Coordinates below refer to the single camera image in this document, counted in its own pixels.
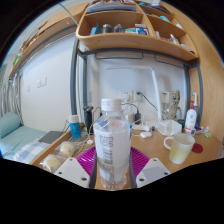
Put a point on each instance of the striped grey curtain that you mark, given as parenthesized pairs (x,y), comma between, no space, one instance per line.
(9,96)

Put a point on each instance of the white red-pump lotion bottle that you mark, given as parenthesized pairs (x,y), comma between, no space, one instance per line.
(191,118)

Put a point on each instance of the clear plastic water bottle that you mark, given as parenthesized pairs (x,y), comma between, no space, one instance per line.
(112,146)

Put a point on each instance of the cream ceramic mug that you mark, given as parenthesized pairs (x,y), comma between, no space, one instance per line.
(180,150)

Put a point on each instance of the small white mouse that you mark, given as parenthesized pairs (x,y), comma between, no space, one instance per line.
(145,134)

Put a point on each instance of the wooden bunk bed rail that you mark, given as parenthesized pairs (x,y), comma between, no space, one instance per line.
(43,33)

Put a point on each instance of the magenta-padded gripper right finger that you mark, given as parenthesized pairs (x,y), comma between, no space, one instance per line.
(153,171)

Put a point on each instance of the flat round red coaster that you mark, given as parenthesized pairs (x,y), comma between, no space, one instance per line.
(198,148)

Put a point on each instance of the tree creature figurine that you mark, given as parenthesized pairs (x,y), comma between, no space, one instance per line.
(175,105)

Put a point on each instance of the blue white-capped bottle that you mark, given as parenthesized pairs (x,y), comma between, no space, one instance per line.
(75,130)

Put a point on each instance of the white power strip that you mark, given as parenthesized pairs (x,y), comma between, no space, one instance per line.
(142,126)

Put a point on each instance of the grey laptop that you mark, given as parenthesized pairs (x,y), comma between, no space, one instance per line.
(50,137)

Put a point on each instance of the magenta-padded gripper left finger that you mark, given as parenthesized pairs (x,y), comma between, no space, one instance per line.
(71,171)

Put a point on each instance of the black electric shaver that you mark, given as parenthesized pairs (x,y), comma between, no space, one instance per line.
(88,118)

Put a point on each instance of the bed with teal bedding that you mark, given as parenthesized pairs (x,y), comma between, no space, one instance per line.
(16,140)

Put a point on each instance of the wooden shelf unit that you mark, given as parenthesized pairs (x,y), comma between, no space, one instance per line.
(133,41)

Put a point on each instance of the white tissue pack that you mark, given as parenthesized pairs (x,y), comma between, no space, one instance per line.
(170,127)

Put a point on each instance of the small white digital clock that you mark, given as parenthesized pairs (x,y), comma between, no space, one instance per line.
(191,131)

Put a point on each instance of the grey metal desk frame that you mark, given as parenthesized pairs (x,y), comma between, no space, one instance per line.
(73,80)

